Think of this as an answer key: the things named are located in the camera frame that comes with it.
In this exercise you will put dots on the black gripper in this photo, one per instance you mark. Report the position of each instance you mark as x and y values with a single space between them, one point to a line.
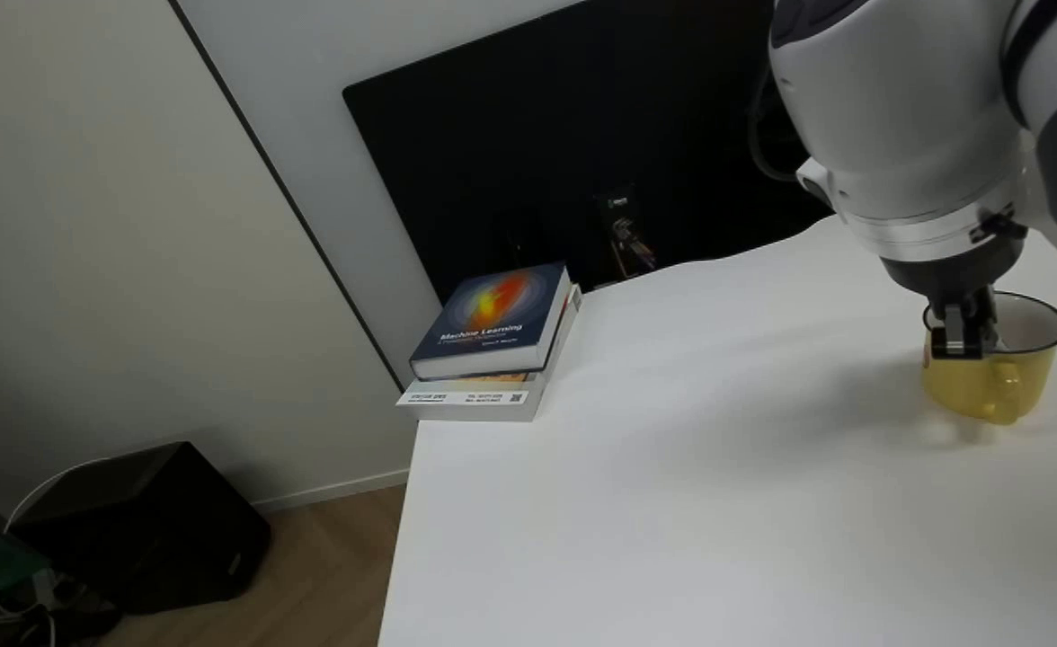
954 270

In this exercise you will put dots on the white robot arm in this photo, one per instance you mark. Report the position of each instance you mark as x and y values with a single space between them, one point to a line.
912 109

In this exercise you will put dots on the yellow enamel cup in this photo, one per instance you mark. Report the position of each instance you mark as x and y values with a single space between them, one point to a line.
1000 381

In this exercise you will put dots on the small silver metal connector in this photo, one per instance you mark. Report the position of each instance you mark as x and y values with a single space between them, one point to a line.
626 235

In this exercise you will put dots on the dark blue book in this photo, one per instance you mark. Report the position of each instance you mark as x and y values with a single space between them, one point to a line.
495 314

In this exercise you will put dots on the black flat panel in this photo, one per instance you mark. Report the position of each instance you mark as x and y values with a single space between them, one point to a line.
514 154

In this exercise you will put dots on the white book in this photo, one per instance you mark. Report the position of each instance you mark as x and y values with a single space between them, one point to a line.
480 392

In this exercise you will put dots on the black box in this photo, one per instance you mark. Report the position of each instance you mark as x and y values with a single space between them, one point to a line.
145 526

